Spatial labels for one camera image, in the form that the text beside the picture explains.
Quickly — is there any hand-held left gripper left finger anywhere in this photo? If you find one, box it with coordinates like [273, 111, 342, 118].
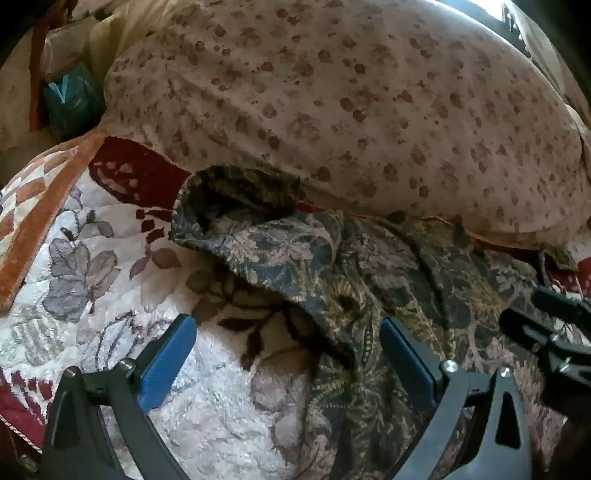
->
[41, 314, 197, 480]

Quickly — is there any pillow with brown floral print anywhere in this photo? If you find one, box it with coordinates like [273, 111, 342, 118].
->
[104, 0, 591, 252]

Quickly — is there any dark paisley print garment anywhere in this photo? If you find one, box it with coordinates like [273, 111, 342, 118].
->
[171, 165, 575, 480]

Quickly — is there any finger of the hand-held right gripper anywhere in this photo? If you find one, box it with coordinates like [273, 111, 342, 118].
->
[500, 306, 591, 407]
[530, 285, 591, 326]

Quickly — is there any pale cream cloth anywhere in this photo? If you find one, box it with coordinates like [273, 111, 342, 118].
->
[87, 0, 197, 84]

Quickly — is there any white red floral blanket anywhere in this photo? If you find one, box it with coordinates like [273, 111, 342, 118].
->
[0, 128, 591, 480]

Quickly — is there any orange strap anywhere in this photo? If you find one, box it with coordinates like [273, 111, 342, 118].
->
[28, 0, 75, 134]

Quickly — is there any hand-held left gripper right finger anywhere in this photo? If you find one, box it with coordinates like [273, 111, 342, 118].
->
[379, 316, 534, 480]

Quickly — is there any teal plastic bag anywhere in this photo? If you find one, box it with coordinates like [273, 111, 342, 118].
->
[43, 62, 107, 140]

